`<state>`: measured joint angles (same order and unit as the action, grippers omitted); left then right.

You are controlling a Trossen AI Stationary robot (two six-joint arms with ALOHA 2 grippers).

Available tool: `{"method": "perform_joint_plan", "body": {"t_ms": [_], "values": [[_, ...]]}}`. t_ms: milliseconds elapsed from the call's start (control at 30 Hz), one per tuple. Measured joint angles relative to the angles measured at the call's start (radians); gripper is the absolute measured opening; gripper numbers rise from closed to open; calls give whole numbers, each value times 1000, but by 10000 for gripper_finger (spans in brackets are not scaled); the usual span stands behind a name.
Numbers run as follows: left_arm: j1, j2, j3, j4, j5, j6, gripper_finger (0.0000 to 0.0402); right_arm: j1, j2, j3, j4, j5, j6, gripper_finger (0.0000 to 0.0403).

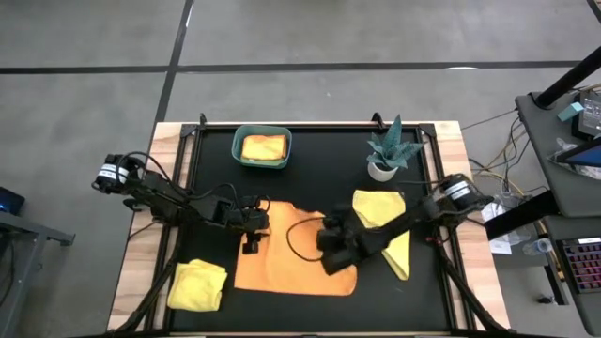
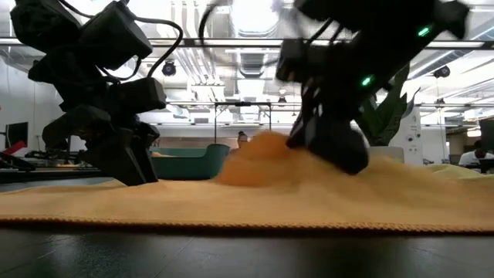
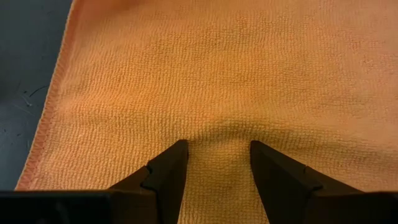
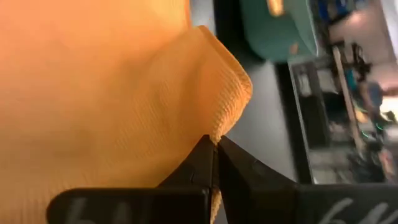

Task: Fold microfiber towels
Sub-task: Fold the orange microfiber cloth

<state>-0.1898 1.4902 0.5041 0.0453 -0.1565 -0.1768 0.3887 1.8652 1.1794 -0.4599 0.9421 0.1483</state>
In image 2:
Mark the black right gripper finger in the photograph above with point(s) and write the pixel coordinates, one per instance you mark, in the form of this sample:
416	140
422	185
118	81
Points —
303	123
339	146

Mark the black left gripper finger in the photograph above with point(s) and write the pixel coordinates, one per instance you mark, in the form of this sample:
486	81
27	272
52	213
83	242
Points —
150	154
119	158

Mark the light orange microfiber towel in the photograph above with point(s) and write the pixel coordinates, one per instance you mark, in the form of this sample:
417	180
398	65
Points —
162	154

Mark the dark orange microfiber towel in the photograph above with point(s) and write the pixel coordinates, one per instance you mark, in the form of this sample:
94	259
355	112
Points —
231	201

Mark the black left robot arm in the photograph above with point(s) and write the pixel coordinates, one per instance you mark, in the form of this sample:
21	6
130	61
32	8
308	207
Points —
42	23

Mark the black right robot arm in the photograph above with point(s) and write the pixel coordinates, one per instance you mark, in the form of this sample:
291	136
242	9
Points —
386	31

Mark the teal plastic bin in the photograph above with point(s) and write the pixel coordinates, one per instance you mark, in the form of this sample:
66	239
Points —
193	164

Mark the white plant pot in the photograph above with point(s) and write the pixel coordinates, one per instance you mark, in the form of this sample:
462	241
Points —
388	153

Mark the green snake plant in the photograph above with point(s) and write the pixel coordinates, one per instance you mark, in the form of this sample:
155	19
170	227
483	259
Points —
386	116

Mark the person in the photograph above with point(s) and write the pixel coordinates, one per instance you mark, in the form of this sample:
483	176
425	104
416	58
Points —
474	156
242	140

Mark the white machine housing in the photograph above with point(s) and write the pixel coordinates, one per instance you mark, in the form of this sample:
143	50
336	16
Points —
413	135

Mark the black computer monitor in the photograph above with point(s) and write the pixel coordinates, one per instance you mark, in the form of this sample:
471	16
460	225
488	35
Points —
487	133
16	134

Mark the red object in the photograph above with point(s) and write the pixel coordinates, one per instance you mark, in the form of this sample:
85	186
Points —
15	148

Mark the black angled stand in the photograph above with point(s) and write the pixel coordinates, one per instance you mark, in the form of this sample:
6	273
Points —
15	162

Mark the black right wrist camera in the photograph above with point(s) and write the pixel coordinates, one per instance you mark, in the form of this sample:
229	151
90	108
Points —
291	62

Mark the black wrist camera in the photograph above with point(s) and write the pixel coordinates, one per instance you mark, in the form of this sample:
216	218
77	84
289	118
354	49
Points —
116	34
291	62

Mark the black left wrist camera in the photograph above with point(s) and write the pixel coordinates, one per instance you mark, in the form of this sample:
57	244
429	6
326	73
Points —
116	34

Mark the silver ventilation duct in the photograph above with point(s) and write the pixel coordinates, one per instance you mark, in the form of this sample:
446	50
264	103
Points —
252	63

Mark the black ceiling camera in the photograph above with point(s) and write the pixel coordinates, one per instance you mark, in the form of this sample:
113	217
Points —
168	68
442	72

